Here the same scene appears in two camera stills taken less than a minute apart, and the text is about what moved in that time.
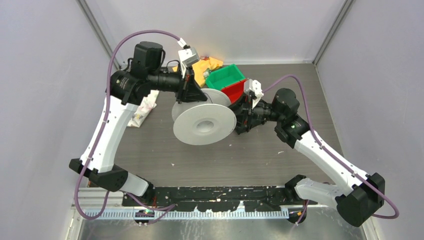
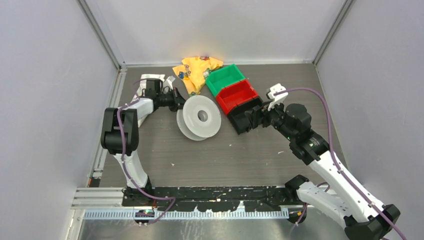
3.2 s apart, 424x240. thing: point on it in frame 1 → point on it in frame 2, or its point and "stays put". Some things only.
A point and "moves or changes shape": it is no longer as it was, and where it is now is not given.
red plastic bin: [235, 92] stays put
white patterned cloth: [148, 104] stays put
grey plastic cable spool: [207, 122] moves or changes shape
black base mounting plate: [222, 199] stays put
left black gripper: [189, 91] → [178, 101]
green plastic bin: [218, 79] stays put
